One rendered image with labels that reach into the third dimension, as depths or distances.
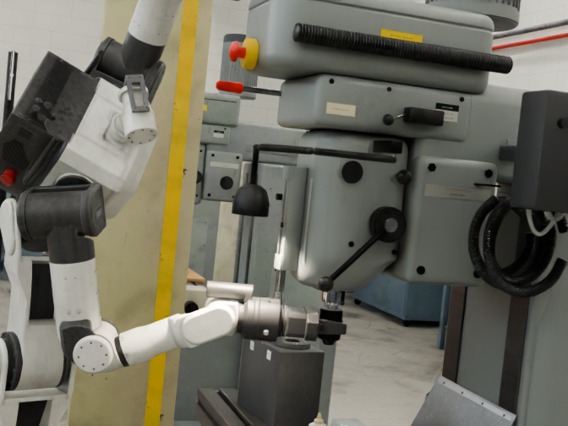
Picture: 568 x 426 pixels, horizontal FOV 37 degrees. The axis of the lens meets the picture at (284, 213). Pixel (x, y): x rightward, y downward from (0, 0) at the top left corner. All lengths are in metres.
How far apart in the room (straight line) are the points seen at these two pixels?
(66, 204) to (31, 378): 0.59
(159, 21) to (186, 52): 1.50
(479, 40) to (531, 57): 7.03
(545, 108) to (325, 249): 0.48
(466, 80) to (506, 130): 0.15
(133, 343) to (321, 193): 0.48
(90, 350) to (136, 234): 1.69
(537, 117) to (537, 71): 7.09
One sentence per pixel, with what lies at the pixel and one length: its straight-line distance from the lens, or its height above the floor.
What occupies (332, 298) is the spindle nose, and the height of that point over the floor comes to 1.29.
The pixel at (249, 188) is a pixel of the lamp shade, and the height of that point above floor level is 1.50.
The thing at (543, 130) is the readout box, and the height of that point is 1.65.
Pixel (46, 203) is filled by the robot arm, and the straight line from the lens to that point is 1.70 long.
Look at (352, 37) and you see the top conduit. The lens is 1.58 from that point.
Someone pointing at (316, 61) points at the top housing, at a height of 1.75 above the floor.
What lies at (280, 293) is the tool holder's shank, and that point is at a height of 1.23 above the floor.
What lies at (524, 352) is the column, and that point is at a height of 1.22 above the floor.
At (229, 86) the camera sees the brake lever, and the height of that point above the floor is 1.70.
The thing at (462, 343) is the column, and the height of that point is 1.18.
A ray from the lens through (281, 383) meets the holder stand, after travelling 2.03.
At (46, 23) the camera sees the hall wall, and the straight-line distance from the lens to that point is 10.71.
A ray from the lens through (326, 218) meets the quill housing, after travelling 1.64.
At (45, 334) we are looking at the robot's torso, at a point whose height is 1.09.
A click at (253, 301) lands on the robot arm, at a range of 1.73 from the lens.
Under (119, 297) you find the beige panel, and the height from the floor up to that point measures 0.97.
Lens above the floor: 1.54
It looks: 3 degrees down
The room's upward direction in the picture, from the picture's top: 6 degrees clockwise
